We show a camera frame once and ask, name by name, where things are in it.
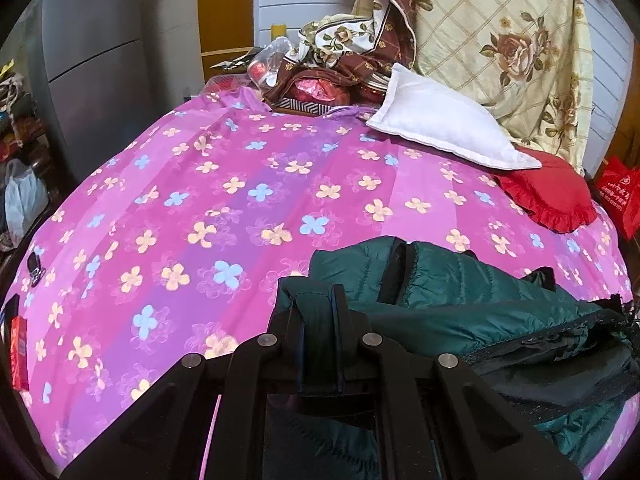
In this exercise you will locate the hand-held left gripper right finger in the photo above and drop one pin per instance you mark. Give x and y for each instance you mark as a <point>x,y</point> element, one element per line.
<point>341,355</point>

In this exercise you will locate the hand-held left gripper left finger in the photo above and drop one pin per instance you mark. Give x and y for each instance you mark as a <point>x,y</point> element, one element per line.
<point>299,355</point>

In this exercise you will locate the green puffer jacket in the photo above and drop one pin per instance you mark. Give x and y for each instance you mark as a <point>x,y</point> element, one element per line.
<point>475,310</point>

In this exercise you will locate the pink floral bedsheet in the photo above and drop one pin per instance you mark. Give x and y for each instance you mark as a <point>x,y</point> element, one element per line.
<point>200,210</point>

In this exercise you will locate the striped box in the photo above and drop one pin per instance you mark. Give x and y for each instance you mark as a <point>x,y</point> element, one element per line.
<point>300,107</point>

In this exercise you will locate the white pillow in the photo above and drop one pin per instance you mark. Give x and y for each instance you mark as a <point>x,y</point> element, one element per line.
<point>440,120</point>

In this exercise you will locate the red ruffled pillow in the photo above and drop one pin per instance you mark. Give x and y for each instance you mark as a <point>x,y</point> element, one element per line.
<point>550,195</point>

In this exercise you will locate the pink shiny package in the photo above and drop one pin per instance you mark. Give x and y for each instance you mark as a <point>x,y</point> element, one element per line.
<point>317,90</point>

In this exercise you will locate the red packet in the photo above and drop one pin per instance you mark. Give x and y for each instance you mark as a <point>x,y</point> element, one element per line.
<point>17,355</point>

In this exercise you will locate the clear plastic jar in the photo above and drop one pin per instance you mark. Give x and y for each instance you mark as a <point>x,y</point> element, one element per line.
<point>267,62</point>

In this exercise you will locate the white plastic bag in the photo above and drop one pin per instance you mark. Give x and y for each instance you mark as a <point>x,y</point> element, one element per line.
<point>22,200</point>

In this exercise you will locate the red shopping bag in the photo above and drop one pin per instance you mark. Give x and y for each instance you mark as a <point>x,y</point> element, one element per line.
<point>620,190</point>

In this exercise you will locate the brown floral blanket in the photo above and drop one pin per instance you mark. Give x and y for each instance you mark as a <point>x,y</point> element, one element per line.
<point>385,25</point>

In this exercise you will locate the cream floral quilt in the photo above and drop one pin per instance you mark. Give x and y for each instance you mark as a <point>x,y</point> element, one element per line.
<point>500,45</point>

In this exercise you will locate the yellow wooden door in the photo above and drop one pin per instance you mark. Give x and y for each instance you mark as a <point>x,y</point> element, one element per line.
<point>225,5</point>

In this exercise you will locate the grey cabinet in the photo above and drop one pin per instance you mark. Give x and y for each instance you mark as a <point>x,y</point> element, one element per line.
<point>95,60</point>

